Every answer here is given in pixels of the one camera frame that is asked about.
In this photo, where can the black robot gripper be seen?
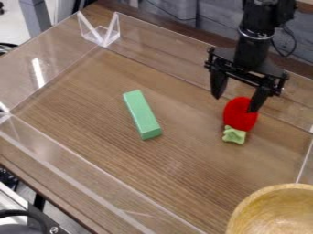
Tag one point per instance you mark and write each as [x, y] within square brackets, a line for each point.
[266, 75]

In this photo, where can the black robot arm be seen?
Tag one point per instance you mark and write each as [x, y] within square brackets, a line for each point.
[245, 62]

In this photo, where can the red plush strawberry fruit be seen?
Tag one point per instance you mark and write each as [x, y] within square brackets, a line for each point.
[238, 120]

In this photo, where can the green rectangular block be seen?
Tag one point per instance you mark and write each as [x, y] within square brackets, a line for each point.
[146, 123]

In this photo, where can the wooden bowl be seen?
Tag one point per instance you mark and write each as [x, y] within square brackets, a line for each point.
[277, 209]

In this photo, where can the clear acrylic tray enclosure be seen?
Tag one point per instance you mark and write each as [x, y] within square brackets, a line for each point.
[70, 142]

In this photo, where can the grey table leg post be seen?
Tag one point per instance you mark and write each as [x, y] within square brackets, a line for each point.
[36, 16]

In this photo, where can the black metal bracket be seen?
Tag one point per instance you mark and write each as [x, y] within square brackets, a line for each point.
[52, 225]

